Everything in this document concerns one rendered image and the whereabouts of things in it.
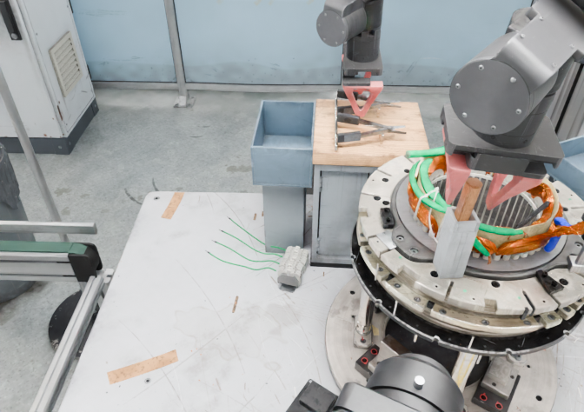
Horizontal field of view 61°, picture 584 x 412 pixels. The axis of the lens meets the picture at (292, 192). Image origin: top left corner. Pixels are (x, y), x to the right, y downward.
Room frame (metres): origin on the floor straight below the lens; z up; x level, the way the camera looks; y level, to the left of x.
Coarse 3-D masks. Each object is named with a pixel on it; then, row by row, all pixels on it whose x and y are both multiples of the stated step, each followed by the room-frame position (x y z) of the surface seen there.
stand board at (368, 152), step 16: (320, 112) 0.83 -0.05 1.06; (368, 112) 0.83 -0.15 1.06; (384, 112) 0.83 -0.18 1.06; (400, 112) 0.83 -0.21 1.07; (416, 112) 0.83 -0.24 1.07; (320, 128) 0.77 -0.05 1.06; (352, 128) 0.77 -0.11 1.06; (368, 128) 0.77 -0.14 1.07; (400, 128) 0.77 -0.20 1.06; (416, 128) 0.77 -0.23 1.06; (320, 144) 0.72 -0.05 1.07; (352, 144) 0.72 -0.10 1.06; (368, 144) 0.72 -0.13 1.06; (384, 144) 0.72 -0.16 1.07; (400, 144) 0.72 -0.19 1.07; (416, 144) 0.72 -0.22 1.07; (320, 160) 0.69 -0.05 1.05; (336, 160) 0.69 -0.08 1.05; (352, 160) 0.69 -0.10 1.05; (368, 160) 0.69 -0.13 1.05; (384, 160) 0.68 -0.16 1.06
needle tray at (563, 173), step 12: (564, 144) 0.73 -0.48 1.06; (576, 144) 0.74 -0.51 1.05; (564, 156) 0.73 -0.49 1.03; (576, 156) 0.74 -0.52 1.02; (552, 168) 0.69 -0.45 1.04; (564, 168) 0.67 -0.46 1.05; (576, 168) 0.65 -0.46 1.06; (564, 180) 0.66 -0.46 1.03; (576, 180) 0.64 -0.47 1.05; (576, 192) 0.63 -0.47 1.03
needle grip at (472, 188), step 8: (464, 184) 0.40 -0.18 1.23; (472, 184) 0.40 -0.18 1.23; (480, 184) 0.40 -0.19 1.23; (464, 192) 0.40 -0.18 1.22; (472, 192) 0.39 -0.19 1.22; (464, 200) 0.40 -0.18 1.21; (472, 200) 0.39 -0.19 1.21; (456, 208) 0.41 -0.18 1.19; (464, 208) 0.40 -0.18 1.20; (472, 208) 0.40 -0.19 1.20; (456, 216) 0.40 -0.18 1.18; (464, 216) 0.40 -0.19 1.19
